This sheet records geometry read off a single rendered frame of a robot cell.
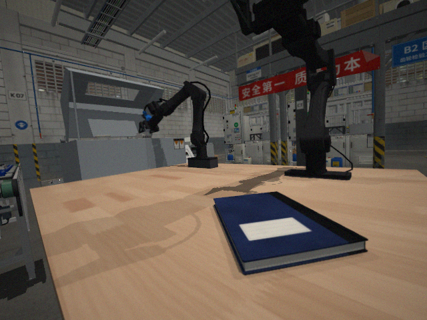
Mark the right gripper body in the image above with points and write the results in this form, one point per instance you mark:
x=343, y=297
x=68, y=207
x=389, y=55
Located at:
x=149, y=124

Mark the dark blue notebook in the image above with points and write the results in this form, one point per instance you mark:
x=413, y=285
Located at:
x=269, y=231

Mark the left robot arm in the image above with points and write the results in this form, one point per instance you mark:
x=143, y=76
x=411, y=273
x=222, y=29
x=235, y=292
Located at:
x=302, y=42

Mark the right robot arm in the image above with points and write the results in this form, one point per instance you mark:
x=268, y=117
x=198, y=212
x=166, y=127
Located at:
x=198, y=97

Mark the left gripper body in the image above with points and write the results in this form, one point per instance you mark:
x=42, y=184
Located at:
x=281, y=15

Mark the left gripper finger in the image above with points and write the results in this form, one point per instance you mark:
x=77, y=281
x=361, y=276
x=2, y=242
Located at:
x=300, y=2
x=243, y=13

